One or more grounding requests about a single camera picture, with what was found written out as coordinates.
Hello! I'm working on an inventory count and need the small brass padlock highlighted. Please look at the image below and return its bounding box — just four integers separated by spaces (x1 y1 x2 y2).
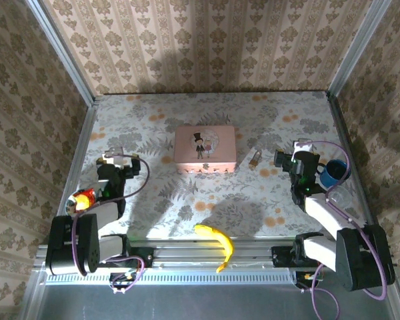
248 149 263 168

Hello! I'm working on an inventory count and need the pink tin box with figures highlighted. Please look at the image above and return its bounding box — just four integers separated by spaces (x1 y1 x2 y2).
173 125 237 173

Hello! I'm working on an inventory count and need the blue mug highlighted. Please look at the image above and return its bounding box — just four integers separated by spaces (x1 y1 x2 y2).
316 159 351 188

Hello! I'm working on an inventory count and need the shiny red yellow ball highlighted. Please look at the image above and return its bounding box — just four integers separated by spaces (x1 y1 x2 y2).
65 188 97 216

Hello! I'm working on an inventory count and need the floral table cover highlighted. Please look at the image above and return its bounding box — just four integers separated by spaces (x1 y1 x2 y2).
65 92 369 239

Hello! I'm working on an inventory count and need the small black controller board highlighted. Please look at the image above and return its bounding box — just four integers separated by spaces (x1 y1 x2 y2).
109 271 137 289
295 271 325 289

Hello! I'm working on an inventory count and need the yellow banana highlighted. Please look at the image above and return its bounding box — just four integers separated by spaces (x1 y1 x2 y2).
193 223 235 274

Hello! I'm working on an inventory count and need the grey sheet metal panel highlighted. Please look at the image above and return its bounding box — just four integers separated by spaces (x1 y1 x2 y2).
36 282 397 320

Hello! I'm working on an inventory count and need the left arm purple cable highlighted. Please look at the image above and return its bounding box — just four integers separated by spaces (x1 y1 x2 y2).
70 146 151 295

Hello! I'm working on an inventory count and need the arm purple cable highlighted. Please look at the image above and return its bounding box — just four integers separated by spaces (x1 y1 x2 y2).
70 146 151 295
298 140 387 320

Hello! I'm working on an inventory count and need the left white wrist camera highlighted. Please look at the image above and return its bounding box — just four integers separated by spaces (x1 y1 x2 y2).
101 148 133 167

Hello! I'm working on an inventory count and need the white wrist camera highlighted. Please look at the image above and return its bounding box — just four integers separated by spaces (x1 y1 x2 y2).
101 148 133 167
292 139 317 157

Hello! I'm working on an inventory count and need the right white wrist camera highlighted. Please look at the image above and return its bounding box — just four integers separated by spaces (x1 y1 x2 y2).
292 139 317 157

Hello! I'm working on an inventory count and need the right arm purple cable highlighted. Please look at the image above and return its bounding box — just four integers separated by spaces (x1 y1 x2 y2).
298 140 387 320

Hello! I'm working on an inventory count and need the aluminium table side rail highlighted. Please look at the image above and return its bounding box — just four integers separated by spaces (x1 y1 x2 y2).
48 103 100 244
325 93 387 243

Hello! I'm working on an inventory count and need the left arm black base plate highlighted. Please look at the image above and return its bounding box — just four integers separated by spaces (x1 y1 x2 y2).
95 246 154 269

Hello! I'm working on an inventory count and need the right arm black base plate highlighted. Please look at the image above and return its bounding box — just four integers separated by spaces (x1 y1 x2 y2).
269 245 323 269

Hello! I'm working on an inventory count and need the aluminium mounting rail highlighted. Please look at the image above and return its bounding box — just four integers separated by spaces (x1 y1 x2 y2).
33 237 398 271

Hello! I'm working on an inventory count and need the slotted grey cable duct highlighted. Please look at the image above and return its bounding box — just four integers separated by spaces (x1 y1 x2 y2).
45 269 299 286

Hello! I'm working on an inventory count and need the aluminium frame post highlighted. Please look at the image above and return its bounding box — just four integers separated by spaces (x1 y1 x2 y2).
25 0 100 106
325 0 393 97

